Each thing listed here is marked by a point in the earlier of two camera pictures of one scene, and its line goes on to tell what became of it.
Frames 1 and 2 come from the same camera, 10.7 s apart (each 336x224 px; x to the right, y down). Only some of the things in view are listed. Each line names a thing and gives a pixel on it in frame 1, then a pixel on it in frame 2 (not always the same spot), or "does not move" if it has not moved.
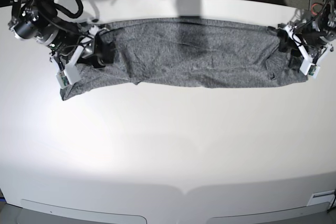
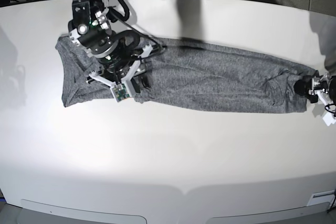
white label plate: (322, 197) does not move
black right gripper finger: (284, 42) → (302, 86)
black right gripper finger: (296, 60) → (313, 98)
